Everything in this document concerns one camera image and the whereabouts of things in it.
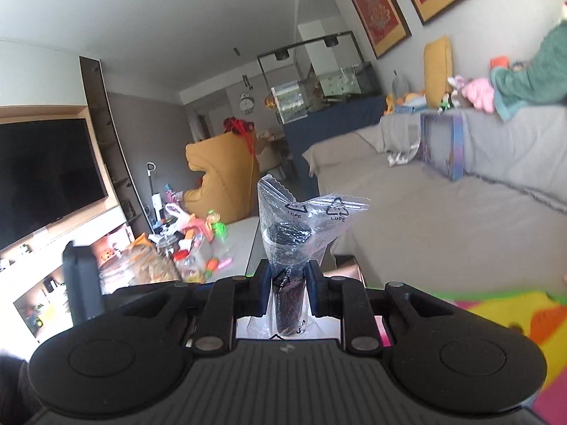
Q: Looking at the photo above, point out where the black item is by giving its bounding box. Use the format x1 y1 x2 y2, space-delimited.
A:
248 176 369 338

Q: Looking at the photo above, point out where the pink cardboard box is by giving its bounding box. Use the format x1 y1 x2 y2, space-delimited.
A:
320 254 365 285

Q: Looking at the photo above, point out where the green toy figure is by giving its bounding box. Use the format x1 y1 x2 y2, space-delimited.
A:
206 209 228 241

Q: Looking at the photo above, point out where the glass jar of nuts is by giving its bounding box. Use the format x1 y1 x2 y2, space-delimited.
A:
99 245 181 295

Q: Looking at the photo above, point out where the orange beanbag chair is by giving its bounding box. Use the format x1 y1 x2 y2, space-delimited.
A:
183 132 259 223

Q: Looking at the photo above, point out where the grey sofa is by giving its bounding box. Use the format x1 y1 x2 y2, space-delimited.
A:
304 104 566 295

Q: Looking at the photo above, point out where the purple picture book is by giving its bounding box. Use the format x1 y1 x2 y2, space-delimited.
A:
420 113 464 181

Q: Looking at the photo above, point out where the white tv cabinet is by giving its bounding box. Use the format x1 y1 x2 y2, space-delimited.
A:
1 206 126 360

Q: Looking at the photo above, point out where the colourful duck play mat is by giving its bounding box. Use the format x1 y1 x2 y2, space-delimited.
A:
438 290 567 424

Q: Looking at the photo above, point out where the glass fish tank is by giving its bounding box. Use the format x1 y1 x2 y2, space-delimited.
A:
257 31 381 125

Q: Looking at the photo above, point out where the black television screen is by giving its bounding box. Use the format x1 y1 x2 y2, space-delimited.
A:
1 118 108 249

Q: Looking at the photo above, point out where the pink soft toy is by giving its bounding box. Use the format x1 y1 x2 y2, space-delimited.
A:
448 76 495 113

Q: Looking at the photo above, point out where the yellow cushion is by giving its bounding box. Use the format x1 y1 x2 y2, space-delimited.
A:
424 36 453 108

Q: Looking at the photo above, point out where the red framed picture near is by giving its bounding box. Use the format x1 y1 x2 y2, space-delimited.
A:
351 0 411 58

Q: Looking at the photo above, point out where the green blanket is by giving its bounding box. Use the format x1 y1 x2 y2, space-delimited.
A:
490 21 567 121

